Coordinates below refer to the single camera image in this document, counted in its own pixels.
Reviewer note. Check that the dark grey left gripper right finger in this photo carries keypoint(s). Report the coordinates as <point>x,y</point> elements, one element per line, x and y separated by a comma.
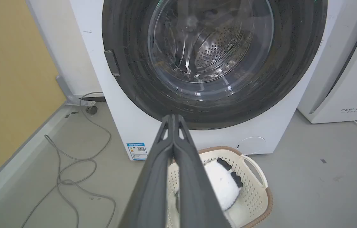
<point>197,193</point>

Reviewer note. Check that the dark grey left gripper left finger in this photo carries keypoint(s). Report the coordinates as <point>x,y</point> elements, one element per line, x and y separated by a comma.
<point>153,190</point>

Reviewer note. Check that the white front-load washing machine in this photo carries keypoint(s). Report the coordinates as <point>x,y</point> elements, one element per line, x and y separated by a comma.
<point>127,104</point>

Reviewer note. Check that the round dark washing machine door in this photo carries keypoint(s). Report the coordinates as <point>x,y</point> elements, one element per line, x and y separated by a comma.
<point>140,63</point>

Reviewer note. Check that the white and black plush toy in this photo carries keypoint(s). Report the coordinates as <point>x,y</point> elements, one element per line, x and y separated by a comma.
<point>222,186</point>

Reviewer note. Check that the cream perforated laundry basket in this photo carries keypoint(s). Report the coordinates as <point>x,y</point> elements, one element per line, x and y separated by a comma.
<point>254,193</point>

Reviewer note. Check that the grey metal partition foot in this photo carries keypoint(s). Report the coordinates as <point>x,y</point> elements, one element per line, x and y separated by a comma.
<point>70,95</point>

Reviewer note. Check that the yellow partition panel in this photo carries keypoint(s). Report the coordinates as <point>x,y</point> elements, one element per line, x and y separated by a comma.
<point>10,79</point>

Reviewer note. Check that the white air purifier appliance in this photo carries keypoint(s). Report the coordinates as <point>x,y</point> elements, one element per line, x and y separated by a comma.
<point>346,79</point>

